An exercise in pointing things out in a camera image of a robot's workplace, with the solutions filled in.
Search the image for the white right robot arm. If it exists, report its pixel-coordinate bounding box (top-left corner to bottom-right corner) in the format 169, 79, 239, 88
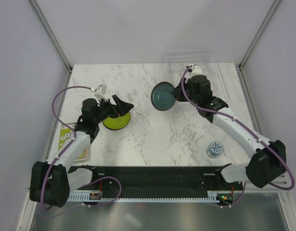
172, 75, 288, 190

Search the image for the blue patterned cup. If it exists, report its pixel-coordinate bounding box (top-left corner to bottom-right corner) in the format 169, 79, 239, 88
206, 141, 224, 158

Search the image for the green printed card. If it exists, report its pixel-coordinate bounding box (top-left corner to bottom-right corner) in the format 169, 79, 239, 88
56, 123, 87, 161

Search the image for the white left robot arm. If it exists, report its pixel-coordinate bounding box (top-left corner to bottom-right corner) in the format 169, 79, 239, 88
29, 95, 134, 207

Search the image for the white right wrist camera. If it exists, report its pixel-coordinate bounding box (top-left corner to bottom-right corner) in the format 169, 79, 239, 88
187, 64, 203, 78

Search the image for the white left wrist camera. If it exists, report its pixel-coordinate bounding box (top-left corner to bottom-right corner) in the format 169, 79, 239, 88
90, 84, 108, 102

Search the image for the dark teal plate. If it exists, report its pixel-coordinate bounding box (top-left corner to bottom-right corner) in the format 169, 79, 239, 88
150, 81, 176, 111

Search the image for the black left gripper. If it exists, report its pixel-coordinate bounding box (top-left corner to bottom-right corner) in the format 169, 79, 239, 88
94, 94, 134, 124

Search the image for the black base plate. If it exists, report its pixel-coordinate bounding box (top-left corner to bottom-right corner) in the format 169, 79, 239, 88
82, 166, 243, 198

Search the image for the white cable duct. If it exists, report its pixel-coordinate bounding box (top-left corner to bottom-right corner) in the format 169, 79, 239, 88
67, 191, 234, 203

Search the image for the lime green plate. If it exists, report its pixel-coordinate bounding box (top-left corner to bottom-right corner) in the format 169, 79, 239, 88
102, 112, 131, 130

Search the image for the white wire dish rack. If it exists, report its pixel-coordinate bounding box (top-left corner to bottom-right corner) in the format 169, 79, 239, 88
164, 49, 229, 113

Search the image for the aluminium left frame post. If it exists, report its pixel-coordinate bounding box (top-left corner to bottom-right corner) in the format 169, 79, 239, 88
28, 0, 73, 74

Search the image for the aluminium frame post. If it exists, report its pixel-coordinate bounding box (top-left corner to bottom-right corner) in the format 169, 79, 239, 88
28, 0, 73, 74
237, 0, 283, 71

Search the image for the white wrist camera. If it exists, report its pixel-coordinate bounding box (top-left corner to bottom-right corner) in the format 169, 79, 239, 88
90, 84, 108, 102
187, 64, 203, 78

